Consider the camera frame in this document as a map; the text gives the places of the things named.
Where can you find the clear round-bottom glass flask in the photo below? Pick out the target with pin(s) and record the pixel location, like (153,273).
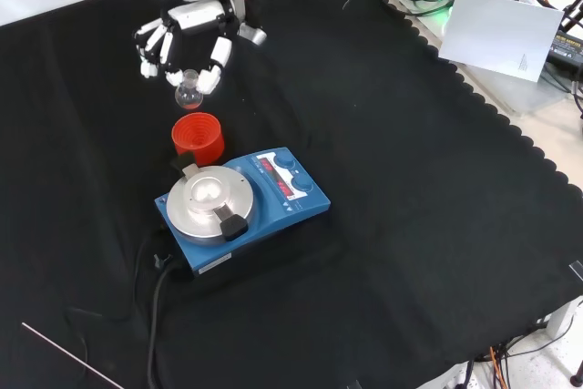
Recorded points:
(188,96)

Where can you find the blue-base heater with metal block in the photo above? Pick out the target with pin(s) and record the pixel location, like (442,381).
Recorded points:
(255,220)

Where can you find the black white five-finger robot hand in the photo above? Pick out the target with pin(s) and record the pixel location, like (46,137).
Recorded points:
(205,15)

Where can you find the black power adapter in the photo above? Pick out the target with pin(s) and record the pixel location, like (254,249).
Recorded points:
(567,49)

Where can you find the thin metal temperature probe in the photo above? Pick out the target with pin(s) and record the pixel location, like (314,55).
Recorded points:
(68,352)

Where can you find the white table leg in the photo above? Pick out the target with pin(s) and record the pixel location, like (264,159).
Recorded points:
(562,320)

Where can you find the grey tape strip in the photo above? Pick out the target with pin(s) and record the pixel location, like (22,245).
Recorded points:
(577,270)

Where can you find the orange ribbed flask stand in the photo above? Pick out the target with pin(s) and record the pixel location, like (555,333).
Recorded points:
(200,140)

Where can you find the pale grey board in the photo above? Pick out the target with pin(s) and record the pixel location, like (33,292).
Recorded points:
(498,33)

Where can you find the black bench cloth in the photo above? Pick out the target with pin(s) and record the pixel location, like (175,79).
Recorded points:
(410,179)

